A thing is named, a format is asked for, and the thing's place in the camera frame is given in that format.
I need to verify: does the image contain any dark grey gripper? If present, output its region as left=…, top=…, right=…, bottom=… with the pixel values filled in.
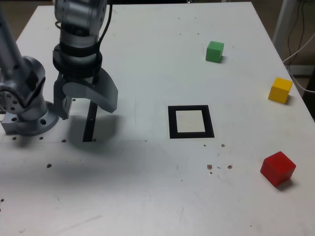
left=53, top=68, right=119, bottom=121

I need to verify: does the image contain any black tape strip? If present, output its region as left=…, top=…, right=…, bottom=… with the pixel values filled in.
left=82, top=100, right=99, bottom=143

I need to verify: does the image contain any yellow cube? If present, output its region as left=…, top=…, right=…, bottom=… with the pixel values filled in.
left=267, top=77, right=294, bottom=104

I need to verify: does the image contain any thin black background cable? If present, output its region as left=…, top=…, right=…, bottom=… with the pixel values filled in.
left=287, top=0, right=310, bottom=58

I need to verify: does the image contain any green cube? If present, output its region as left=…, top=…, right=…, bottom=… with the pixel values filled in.
left=205, top=41, right=225, bottom=63

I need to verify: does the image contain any white furniture leg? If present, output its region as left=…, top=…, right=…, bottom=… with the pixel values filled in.
left=271, top=0, right=291, bottom=45

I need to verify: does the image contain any red cube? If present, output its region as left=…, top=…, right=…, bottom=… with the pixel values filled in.
left=260, top=151, right=297, bottom=188

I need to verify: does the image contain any black tape square outline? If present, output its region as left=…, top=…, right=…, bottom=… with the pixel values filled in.
left=167, top=105, right=215, bottom=140

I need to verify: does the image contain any white cable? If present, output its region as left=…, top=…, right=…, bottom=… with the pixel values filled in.
left=282, top=31, right=315, bottom=93

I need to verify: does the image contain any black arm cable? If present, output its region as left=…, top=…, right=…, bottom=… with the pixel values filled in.
left=54, top=3, right=114, bottom=84

